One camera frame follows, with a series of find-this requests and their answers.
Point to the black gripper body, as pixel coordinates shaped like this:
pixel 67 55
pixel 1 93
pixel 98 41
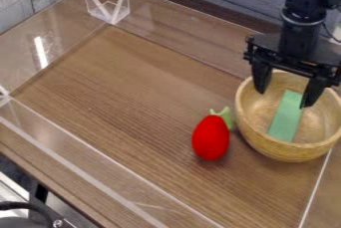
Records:
pixel 323 63

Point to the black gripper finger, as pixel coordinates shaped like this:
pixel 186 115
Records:
pixel 315 89
pixel 261 72

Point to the green rectangular block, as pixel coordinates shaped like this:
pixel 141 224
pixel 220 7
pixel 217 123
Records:
pixel 284 125

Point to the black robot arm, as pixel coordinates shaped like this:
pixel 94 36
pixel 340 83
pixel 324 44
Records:
pixel 297 50

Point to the brown wooden bowl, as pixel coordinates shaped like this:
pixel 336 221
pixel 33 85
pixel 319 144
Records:
pixel 319 132

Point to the red plush strawberry toy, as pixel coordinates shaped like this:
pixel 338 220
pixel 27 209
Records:
pixel 210 137

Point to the clear acrylic corner bracket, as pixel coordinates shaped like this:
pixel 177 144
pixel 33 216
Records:
pixel 112 12

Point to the clear acrylic tray wall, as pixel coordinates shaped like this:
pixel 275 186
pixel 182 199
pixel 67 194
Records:
pixel 112 193

